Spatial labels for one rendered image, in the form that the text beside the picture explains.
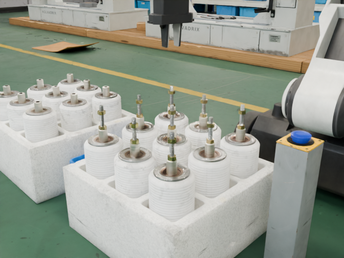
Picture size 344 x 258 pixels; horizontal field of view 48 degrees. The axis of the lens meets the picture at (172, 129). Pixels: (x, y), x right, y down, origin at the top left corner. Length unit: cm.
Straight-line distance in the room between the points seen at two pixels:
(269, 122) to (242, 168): 33
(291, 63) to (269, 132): 162
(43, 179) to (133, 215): 44
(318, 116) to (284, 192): 24
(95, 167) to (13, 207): 37
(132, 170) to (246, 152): 27
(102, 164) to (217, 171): 28
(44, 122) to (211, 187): 55
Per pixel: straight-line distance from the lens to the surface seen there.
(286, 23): 295
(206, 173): 84
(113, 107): 128
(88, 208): 96
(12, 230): 114
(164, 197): 77
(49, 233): 109
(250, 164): 94
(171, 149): 77
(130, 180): 85
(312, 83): 103
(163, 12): 99
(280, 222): 88
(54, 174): 120
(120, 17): 420
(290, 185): 83
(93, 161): 94
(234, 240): 94
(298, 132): 82
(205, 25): 325
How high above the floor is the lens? 63
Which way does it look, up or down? 22 degrees down
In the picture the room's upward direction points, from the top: straight up
